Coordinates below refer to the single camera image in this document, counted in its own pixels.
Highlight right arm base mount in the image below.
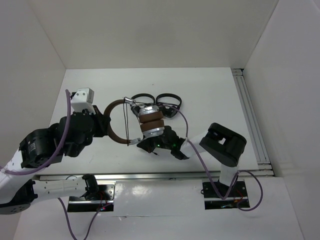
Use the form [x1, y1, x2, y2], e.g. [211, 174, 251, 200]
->
[199, 181, 251, 210]

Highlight brown silver headphones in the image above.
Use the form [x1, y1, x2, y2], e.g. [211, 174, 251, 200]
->
[103, 97, 165, 145]

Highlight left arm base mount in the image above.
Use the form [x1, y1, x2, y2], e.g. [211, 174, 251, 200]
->
[67, 179, 116, 213]

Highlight right side aluminium rail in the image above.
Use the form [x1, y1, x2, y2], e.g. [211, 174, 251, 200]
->
[231, 68, 275, 177]

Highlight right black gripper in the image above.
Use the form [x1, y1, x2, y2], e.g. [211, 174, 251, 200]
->
[137, 127, 173, 153]

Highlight right black headphones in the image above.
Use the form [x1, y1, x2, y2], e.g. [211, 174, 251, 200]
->
[155, 93, 183, 119]

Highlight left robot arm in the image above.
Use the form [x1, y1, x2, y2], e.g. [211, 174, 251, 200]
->
[0, 106, 111, 215]

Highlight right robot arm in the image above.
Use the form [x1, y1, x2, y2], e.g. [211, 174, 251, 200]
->
[137, 122, 247, 196]

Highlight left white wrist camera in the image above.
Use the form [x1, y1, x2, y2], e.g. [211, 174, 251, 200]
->
[71, 87, 96, 114]

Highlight black headphones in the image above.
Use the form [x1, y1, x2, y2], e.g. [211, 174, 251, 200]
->
[155, 93, 183, 119]
[131, 93, 156, 104]

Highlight left black headphones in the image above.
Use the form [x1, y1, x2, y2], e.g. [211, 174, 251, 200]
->
[131, 93, 156, 104]

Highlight thin black headphone cable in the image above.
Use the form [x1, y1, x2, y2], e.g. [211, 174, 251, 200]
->
[122, 97, 161, 157]

